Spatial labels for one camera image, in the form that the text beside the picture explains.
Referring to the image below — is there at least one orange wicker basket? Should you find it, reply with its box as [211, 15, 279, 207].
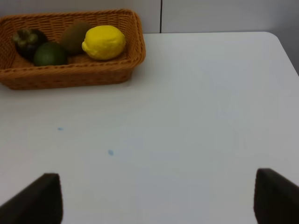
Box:
[0, 9, 146, 90]

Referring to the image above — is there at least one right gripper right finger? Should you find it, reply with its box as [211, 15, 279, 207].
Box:
[254, 168, 299, 224]

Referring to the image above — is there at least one yellow lemon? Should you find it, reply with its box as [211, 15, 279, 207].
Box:
[82, 25, 126, 60]

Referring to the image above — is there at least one dark purple mangosteen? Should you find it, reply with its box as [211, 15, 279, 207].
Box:
[12, 29, 48, 62]

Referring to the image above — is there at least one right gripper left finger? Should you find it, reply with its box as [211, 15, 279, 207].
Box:
[0, 173, 63, 224]

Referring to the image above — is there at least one green lime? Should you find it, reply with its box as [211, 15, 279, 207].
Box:
[33, 42, 68, 66]

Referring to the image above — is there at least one brown kiwi fruit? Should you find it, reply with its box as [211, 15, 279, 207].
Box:
[59, 21, 92, 55]

